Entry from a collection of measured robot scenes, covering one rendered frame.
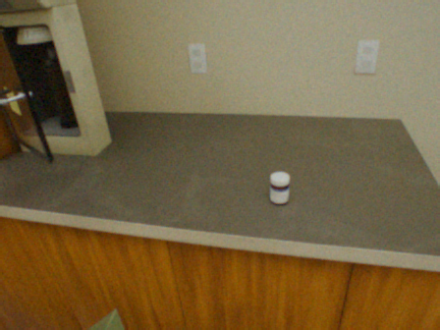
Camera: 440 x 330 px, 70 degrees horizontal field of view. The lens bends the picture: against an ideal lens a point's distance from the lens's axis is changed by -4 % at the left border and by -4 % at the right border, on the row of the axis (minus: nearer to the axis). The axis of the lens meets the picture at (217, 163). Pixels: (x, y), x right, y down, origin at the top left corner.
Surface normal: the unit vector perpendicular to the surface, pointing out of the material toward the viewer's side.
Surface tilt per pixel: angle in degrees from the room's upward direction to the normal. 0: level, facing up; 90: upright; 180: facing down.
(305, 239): 3
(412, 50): 90
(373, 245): 0
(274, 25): 90
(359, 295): 90
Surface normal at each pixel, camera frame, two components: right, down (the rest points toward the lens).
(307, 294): -0.24, 0.51
